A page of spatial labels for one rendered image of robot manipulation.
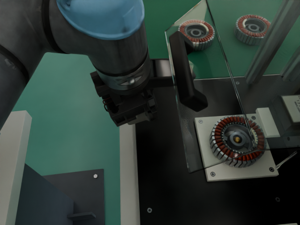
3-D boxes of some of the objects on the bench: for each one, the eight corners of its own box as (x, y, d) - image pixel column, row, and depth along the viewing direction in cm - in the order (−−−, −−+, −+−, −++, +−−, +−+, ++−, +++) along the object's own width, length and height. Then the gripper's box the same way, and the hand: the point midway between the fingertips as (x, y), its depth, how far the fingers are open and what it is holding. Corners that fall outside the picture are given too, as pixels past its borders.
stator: (213, 168, 50) (217, 162, 47) (206, 122, 56) (209, 114, 53) (265, 168, 50) (273, 162, 47) (253, 122, 56) (260, 114, 53)
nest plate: (207, 181, 50) (208, 180, 49) (194, 120, 58) (195, 117, 57) (276, 176, 50) (279, 174, 49) (254, 116, 58) (256, 113, 57)
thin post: (272, 173, 51) (296, 156, 42) (269, 166, 52) (292, 147, 43) (279, 172, 51) (305, 155, 42) (276, 165, 52) (301, 147, 43)
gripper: (84, 57, 36) (114, 109, 55) (102, 109, 32) (128, 144, 52) (136, 37, 36) (148, 95, 56) (160, 85, 33) (164, 129, 53)
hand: (150, 112), depth 53 cm, fingers closed
